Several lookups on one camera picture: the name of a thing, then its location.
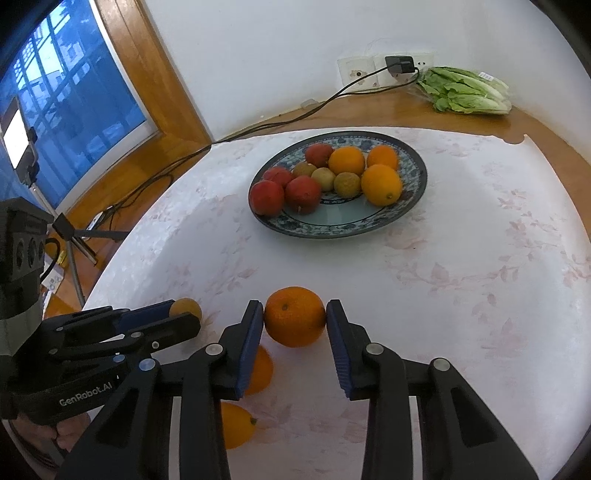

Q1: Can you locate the smartphone with lit screen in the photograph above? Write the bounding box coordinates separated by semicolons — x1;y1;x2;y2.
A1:
0;97;38;172

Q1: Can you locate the orange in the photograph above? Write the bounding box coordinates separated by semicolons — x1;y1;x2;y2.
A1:
221;402;259;450
244;346;274;396
361;164;404;208
366;145;399;171
263;286;328;349
328;147;367;177

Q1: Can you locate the white wall power socket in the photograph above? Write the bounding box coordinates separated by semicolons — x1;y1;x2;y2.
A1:
373;52;435;89

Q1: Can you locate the black and yellow gripper cable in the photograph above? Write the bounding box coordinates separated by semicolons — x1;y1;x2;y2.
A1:
42;237;64;283

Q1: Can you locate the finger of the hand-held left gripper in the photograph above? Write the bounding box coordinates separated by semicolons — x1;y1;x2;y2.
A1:
44;312;202;367
39;301;175;344

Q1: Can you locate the blue floral ceramic plate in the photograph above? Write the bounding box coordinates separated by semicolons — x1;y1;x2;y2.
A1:
248;131;428;240

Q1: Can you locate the bagged romaine lettuce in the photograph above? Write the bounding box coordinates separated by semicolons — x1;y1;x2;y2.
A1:
416;66;513;116

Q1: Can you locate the black charger cable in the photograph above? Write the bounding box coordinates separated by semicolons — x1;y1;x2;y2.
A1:
90;67;422;232

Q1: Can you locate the person's left hand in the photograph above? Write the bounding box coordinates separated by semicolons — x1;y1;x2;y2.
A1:
16;412;90;454

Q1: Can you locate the black plug-in charger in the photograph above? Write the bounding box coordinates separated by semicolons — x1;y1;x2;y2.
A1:
385;55;415;74

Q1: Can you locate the white floral tablecloth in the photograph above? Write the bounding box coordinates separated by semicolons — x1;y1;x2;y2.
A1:
83;126;591;480

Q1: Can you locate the wooden framed window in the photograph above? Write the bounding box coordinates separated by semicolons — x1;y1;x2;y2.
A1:
0;0;214;214

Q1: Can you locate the black tripod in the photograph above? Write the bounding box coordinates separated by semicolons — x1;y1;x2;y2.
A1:
25;127;131;309

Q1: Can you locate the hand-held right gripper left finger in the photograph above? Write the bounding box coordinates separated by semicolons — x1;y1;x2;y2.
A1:
55;300;265;480

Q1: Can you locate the white box with print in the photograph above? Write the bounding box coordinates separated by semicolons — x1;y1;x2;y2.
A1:
41;267;66;303

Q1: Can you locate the white wall socket with hole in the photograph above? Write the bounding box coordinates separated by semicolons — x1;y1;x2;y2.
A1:
337;55;378;91

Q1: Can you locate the red apple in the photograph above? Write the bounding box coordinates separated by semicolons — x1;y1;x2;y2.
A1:
284;175;323;215
249;179;286;217
305;143;334;168
262;166;295;188

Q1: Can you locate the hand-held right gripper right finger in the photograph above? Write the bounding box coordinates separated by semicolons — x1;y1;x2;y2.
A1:
325;299;539;480

